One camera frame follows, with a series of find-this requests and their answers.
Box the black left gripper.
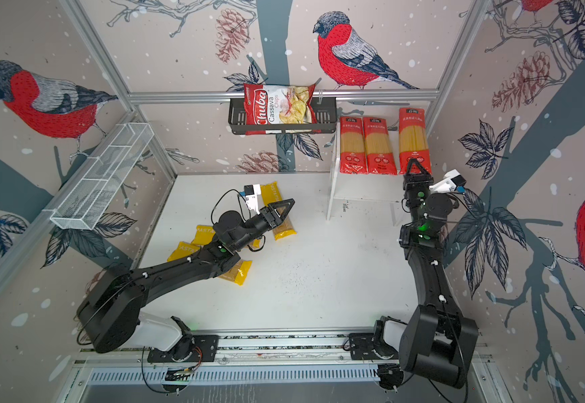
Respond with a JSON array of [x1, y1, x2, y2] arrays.
[[232, 200, 293, 254]]

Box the red spaghetti bag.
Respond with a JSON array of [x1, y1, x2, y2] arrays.
[[340, 117, 367, 175], [398, 107, 432, 175], [363, 117, 398, 176]]

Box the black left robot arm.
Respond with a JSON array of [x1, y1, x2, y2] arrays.
[[77, 198, 295, 354]]

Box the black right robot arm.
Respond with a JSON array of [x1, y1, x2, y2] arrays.
[[372, 158, 479, 389]]

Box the yellow pasta bag far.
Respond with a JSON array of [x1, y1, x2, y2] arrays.
[[261, 181, 297, 241]]

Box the yellow pasta bag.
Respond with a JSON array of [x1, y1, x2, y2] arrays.
[[167, 242, 252, 285], [191, 225, 263, 250], [261, 181, 297, 241]]

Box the white two-tier shelf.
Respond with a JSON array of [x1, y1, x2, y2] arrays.
[[326, 124, 404, 220]]

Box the yellow pasta bag lower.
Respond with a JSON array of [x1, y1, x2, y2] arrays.
[[167, 242, 252, 285]]

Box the yellow pasta bag upper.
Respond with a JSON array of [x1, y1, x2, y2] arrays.
[[191, 225, 263, 250]]

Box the red cassava chips bag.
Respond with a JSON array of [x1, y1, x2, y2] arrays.
[[244, 84, 317, 126]]

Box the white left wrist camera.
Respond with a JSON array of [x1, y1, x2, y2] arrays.
[[242, 184, 262, 214]]

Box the black wire wall basket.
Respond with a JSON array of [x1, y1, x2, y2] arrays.
[[228, 97, 338, 135]]

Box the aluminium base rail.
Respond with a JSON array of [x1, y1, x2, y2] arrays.
[[73, 326, 492, 369]]

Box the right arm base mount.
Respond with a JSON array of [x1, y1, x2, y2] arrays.
[[343, 316, 418, 368]]

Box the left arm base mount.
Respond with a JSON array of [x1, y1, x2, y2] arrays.
[[147, 316, 220, 364]]

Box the white wire mesh basket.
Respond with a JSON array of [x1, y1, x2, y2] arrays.
[[50, 123, 154, 230]]

